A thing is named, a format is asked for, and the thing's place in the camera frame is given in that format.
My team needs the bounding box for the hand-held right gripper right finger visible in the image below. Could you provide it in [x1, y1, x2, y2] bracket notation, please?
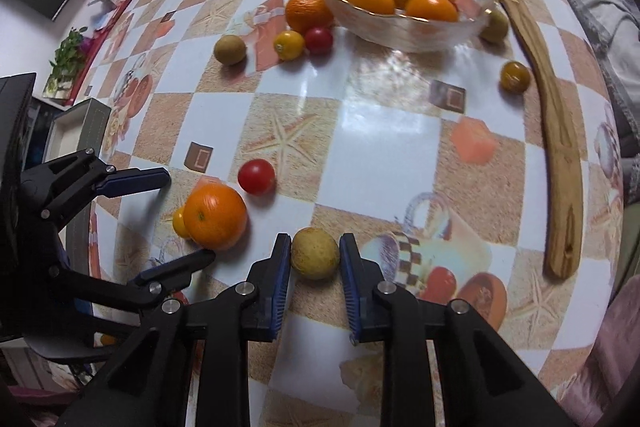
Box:
[339, 233, 576, 427]

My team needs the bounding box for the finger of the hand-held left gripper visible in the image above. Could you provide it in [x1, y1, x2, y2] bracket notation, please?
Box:
[49, 248, 217, 314]
[22, 148, 172, 229]

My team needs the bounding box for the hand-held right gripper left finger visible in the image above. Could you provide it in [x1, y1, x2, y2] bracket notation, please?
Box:
[57, 233, 293, 427]

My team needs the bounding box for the tan longan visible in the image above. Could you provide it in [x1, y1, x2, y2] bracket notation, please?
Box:
[213, 34, 248, 66]
[480, 7, 510, 44]
[291, 228, 342, 282]

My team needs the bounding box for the yellow cherry tomato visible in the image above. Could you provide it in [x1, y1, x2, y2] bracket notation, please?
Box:
[272, 30, 306, 61]
[172, 207, 193, 240]

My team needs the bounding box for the dark open box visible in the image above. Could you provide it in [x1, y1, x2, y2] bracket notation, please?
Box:
[50, 98, 112, 168]

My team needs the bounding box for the red cherry tomato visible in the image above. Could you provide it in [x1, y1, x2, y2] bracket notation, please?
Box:
[304, 26, 335, 56]
[237, 158, 277, 196]

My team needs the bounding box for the green potted plant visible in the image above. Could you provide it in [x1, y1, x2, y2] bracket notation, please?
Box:
[49, 28, 89, 98]

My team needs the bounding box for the checkered printed tablecloth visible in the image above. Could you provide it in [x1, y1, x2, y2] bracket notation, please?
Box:
[75, 0, 626, 427]

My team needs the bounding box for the pink cloth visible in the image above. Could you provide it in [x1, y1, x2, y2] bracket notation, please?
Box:
[555, 274, 640, 427]

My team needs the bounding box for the long wooden stick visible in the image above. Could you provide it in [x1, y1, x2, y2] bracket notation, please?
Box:
[445, 0, 583, 280]

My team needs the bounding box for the orange cherry tomato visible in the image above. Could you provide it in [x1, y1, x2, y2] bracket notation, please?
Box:
[500, 61, 532, 94]

